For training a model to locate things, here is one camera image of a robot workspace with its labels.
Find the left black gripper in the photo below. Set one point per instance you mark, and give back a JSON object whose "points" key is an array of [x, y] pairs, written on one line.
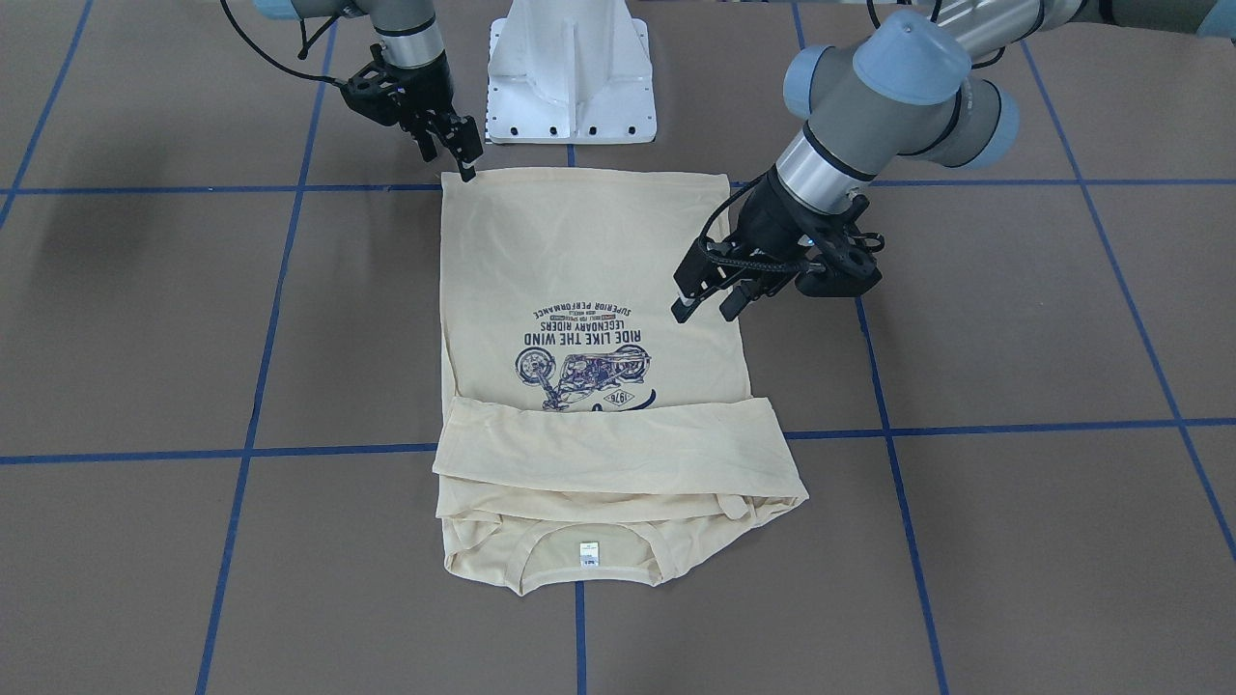
{"points": [[773, 214]]}

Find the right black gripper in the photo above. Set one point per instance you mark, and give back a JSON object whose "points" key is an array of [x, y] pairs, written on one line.
{"points": [[426, 88]]}

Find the cream long-sleeve graphic shirt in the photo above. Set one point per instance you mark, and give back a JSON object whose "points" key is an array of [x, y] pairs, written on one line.
{"points": [[587, 434]]}

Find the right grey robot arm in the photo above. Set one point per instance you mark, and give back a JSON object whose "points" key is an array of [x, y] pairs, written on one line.
{"points": [[407, 33]]}

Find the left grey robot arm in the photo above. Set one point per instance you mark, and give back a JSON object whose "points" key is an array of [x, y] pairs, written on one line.
{"points": [[909, 90]]}

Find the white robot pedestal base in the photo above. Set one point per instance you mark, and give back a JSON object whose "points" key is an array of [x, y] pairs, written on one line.
{"points": [[570, 72]]}

